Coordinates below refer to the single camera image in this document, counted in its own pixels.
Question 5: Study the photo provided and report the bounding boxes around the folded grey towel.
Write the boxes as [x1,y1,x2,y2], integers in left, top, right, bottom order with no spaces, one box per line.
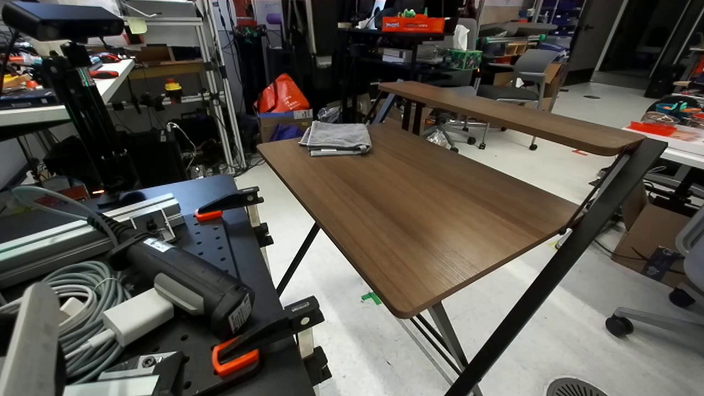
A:
[299,120,373,158]

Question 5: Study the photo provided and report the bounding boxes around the cardboard box with label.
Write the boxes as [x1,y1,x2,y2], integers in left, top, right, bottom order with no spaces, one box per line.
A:
[257,108,315,145]

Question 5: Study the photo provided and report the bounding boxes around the black orange clamp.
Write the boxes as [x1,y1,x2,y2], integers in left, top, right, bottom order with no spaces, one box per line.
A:
[211,295,326,380]
[194,186,265,223]

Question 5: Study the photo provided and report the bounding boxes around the orange bag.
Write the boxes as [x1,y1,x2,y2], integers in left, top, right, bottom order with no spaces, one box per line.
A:
[254,73,312,115]

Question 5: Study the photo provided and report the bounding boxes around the black shelf unit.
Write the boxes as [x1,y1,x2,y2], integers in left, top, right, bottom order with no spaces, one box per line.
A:
[338,24,458,125]

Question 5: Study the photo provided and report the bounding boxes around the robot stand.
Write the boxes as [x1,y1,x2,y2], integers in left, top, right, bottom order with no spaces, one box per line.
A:
[0,174,333,396]

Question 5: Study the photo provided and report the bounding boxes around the green tissue box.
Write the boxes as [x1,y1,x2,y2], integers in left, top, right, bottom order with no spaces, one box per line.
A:
[443,24,484,71]

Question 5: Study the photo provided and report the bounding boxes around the orange box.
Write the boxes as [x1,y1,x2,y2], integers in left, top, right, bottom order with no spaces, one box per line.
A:
[381,15,446,34]

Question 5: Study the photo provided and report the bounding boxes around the white metal shelf rack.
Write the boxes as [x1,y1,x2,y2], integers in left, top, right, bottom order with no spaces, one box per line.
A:
[118,0,249,172]

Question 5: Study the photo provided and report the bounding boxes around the white power adapter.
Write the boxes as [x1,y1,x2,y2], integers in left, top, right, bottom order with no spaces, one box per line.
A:
[102,288,175,348]

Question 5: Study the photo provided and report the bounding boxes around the round floor grate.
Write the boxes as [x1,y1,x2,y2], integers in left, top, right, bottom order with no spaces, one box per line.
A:
[544,376,609,396]

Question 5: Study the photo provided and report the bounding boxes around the large cardboard box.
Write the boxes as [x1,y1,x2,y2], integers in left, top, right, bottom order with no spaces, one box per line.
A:
[611,184,692,290]

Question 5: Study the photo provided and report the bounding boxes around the white table with clutter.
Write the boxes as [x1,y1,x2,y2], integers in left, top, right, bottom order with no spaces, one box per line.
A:
[621,93,704,172]

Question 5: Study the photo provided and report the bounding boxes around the light grey office chair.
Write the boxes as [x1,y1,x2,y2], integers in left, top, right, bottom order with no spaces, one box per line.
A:
[605,206,704,339]

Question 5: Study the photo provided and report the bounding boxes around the coil of grey cable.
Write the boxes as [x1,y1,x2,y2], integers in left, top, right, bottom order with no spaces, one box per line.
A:
[0,185,133,386]

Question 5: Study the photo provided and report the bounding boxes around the camera on tripod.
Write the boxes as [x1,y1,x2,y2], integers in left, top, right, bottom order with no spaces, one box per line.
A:
[0,0,141,207]

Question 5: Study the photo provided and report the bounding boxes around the aluminium rail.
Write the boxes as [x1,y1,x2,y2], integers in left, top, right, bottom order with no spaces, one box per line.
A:
[0,192,185,290]

